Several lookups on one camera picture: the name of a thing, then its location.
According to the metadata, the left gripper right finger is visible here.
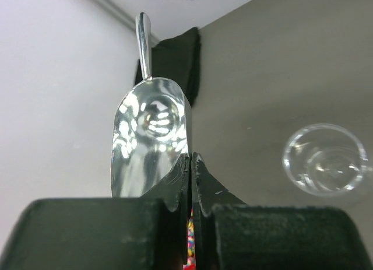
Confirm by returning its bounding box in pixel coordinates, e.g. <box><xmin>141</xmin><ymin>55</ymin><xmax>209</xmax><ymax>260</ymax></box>
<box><xmin>191</xmin><ymin>153</ymin><xmax>372</xmax><ymax>269</ymax></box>

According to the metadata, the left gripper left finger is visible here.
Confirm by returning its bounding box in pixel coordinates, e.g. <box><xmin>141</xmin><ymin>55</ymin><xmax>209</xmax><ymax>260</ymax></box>
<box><xmin>1</xmin><ymin>154</ymin><xmax>191</xmax><ymax>269</ymax></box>

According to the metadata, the silver metal scoop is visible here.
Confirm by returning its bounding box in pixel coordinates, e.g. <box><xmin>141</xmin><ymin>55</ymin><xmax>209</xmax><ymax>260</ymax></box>
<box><xmin>110</xmin><ymin>12</ymin><xmax>192</xmax><ymax>198</ymax></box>

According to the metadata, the pile of wrapped candies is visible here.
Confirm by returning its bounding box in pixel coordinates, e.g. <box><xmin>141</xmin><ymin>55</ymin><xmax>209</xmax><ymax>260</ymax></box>
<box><xmin>184</xmin><ymin>211</ymin><xmax>196</xmax><ymax>269</ymax></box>

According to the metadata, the clear glass jar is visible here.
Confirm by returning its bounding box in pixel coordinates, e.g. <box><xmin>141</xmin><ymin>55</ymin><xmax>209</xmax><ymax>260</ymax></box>
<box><xmin>281</xmin><ymin>124</ymin><xmax>372</xmax><ymax>197</ymax></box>

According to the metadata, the black folded cloth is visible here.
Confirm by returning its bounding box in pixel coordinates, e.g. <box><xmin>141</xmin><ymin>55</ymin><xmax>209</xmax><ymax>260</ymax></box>
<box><xmin>151</xmin><ymin>27</ymin><xmax>202</xmax><ymax>106</ymax></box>

